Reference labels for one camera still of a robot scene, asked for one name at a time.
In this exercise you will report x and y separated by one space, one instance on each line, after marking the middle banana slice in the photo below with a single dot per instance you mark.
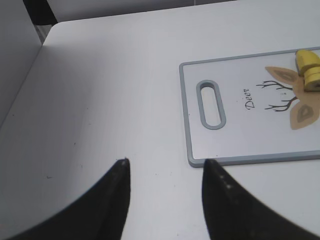
312 75

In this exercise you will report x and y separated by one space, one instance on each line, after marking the large yellow banana piece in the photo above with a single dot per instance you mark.
305 60

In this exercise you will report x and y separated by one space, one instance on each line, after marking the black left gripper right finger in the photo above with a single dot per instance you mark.
232 213

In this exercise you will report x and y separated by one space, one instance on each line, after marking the end banana slice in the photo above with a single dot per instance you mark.
312 85

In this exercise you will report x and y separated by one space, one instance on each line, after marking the white deer cutting board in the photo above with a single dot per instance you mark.
248 109

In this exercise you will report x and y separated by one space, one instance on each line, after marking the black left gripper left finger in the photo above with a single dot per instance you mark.
99 214

